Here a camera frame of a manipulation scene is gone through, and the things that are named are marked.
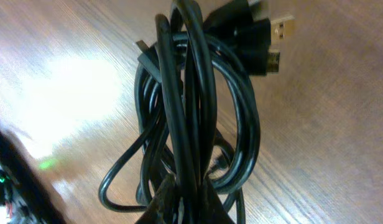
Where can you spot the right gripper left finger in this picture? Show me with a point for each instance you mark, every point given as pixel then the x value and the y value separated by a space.
pixel 163 207

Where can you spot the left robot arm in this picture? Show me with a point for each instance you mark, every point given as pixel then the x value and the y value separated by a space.
pixel 21 193

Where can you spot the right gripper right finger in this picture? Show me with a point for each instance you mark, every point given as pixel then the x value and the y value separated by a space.
pixel 211 208

